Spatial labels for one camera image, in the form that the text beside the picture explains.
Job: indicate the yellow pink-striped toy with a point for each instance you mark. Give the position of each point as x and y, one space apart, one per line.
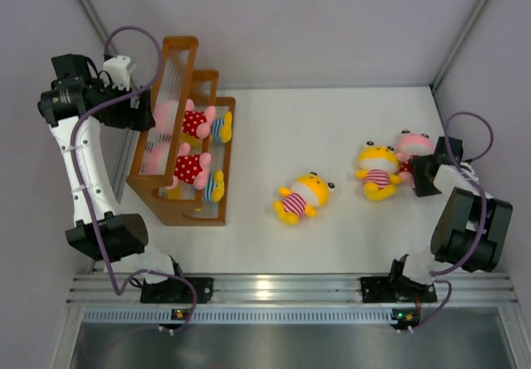
303 197
378 171

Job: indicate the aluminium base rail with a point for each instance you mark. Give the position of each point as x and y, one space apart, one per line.
469 290

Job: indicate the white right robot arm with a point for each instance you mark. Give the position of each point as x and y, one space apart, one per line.
471 231

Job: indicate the left aluminium frame post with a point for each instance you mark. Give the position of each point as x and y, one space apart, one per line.
102 32

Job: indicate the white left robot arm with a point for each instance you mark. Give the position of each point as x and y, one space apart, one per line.
80 100

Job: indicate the pink red-dotted toy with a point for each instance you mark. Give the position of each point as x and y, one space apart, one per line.
163 113
410 146

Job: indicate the yellow pink-striped toy front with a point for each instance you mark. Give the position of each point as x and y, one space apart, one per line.
303 197

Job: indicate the white slotted cable duct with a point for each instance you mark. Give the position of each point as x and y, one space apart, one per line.
225 315

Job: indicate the black left mount plate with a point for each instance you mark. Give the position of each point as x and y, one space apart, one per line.
174 291

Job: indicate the aluminium frame post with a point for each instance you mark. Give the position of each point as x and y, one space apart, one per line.
102 32
479 9

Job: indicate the right aluminium frame post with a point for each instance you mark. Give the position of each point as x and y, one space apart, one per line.
479 9

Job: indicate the black mount plate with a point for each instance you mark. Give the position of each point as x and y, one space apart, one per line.
382 289
174 291

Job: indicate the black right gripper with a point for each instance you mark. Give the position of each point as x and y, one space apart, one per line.
421 187

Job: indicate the yellow blue-striped toy on shelf front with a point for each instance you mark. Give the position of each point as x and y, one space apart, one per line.
214 191

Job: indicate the pink toy on shelf front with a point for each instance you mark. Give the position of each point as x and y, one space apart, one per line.
191 169

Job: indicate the black right mount plate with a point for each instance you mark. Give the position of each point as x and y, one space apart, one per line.
382 289

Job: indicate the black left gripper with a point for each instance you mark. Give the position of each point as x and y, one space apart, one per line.
139 118

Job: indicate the yellow blue-striped toy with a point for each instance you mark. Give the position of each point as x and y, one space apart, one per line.
197 127
214 191

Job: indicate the wooden tiered shelf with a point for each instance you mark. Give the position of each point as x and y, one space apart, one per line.
155 155

